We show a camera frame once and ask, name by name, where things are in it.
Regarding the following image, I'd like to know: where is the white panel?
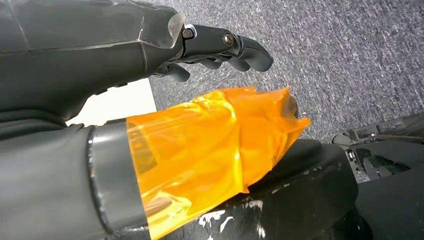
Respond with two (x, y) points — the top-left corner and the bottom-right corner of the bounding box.
(66, 78), (158, 127)

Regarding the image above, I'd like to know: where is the black robot leg mechanism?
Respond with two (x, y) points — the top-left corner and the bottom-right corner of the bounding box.
(331, 112), (424, 240)

